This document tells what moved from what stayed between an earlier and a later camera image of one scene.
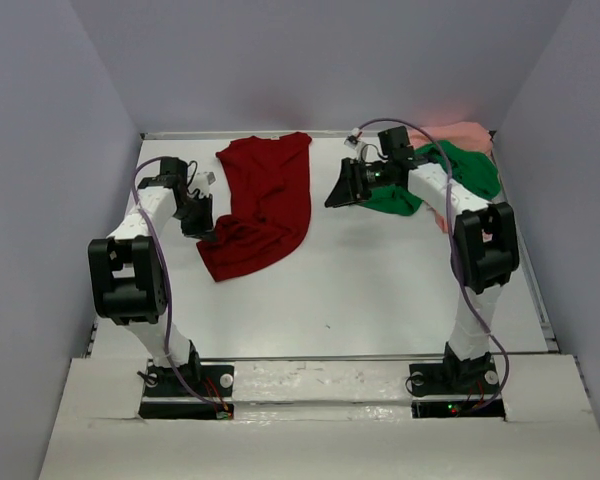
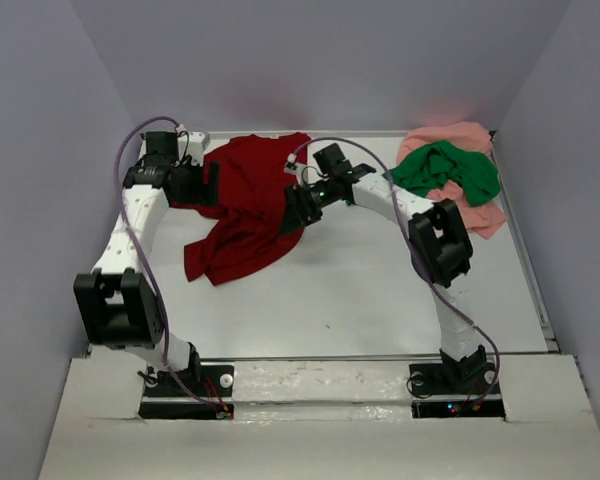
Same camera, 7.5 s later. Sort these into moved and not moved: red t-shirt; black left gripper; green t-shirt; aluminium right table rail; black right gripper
Moved: black right gripper; red t-shirt; black left gripper
Not moved: aluminium right table rail; green t-shirt
